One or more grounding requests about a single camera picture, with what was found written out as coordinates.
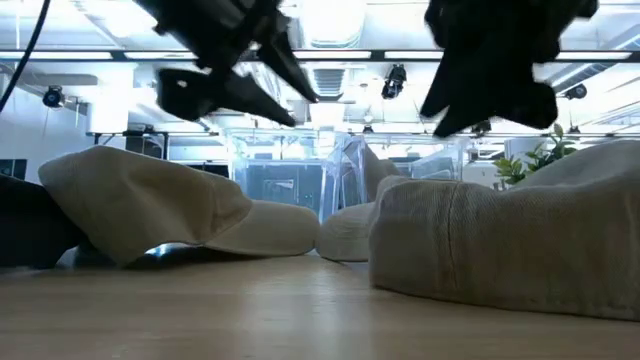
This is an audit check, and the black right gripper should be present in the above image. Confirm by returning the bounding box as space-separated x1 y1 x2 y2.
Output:
419 0 600 140

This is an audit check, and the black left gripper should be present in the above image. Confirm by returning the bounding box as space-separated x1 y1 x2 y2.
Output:
133 0 320 128

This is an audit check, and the beige baseball cap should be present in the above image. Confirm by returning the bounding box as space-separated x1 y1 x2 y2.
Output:
38 144 322 267
368 138 640 322
315 143 404 263

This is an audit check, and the dark baseball cap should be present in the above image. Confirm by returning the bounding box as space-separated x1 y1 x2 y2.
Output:
0 173 87 270

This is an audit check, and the clear plastic container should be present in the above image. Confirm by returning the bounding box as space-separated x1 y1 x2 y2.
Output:
344 132 469 182
225 128 352 224

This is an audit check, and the green leafy plant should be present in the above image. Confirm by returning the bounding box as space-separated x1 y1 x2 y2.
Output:
491 122 577 191

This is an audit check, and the silver ceiling air duct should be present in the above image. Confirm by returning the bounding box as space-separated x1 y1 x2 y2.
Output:
298 0 369 104

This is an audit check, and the black metal frame stand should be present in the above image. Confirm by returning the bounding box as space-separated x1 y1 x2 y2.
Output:
85 129 221 162

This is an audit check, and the black hanging cable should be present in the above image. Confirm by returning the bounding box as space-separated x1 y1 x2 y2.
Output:
0 0 52 114

